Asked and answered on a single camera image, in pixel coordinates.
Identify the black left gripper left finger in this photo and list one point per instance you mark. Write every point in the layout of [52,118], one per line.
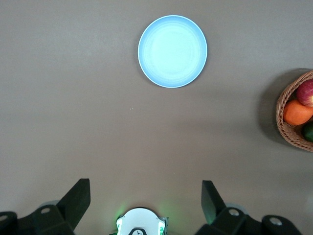
[73,200]

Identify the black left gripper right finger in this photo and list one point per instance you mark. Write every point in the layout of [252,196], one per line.
[212,203]

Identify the red apple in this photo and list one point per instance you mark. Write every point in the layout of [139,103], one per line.
[306,93]

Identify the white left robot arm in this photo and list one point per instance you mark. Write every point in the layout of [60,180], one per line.
[139,220]

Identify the brown table cover mat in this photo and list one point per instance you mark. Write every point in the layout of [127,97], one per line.
[73,110]

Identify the brown wicker basket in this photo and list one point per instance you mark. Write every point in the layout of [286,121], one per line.
[291,137]

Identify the green avocado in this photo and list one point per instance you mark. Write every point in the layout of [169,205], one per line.
[308,132]

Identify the orange fruit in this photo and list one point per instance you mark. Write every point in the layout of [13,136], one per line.
[296,113]

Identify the blue round plate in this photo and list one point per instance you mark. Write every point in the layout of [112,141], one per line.
[172,51]

